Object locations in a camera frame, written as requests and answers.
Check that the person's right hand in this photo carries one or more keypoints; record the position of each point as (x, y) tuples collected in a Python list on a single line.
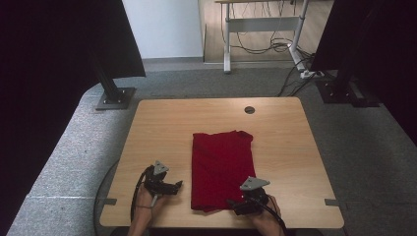
[(270, 218)]

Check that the black stand base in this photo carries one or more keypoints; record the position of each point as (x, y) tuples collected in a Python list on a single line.
[(337, 91), (114, 98)]

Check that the grey table edge bracket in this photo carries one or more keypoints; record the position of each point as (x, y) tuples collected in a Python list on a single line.
[(331, 202)]

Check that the white desk frame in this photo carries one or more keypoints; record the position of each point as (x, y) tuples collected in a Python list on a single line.
[(262, 24)]

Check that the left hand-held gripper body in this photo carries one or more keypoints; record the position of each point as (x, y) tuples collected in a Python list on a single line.
[(155, 183)]

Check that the right black stand base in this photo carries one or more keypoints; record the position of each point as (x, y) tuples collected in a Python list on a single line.
[(337, 91)]

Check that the person's left hand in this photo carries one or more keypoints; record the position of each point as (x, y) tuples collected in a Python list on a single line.
[(146, 200)]

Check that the white power strip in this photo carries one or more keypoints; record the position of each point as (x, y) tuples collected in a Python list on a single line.
[(308, 74)]

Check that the left black stand base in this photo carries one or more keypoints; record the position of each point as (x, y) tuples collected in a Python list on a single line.
[(114, 98)]

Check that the red polo shirt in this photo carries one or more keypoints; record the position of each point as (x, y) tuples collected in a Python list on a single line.
[(223, 170)]

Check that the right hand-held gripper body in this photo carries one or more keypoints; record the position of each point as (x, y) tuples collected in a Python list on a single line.
[(257, 200)]

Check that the black curtain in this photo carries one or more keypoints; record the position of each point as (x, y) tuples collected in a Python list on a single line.
[(403, 82), (49, 98)]

